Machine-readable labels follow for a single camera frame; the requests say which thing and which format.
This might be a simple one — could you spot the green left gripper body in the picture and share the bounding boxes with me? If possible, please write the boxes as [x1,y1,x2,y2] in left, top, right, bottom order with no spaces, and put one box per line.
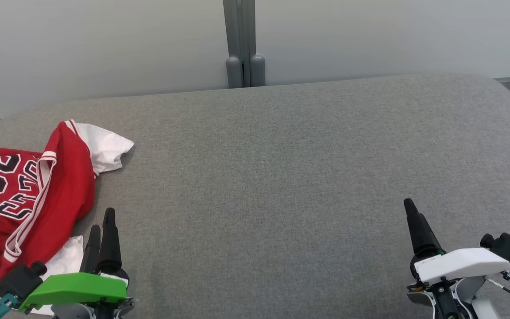
[18,271,129,312]

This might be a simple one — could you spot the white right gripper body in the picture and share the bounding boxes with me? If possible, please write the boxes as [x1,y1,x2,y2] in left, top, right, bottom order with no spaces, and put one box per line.
[410,247,510,284]

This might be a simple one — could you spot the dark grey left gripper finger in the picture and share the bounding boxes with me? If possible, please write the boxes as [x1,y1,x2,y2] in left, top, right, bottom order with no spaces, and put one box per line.
[98,207,128,280]
[80,225,102,273]

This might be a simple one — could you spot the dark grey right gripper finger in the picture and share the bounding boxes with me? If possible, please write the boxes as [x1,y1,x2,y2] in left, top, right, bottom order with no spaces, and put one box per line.
[403,198,444,258]

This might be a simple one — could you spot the red white basketball jersey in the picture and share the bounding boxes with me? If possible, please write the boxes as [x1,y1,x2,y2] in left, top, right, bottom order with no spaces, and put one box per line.
[0,120,135,316]

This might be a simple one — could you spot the teal left camera connector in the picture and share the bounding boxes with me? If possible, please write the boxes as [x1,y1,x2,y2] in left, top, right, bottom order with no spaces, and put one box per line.
[0,293,20,319]

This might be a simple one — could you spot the grey partition post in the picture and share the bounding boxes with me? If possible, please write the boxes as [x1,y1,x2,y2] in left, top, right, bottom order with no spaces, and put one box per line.
[223,0,243,89]
[242,0,266,87]

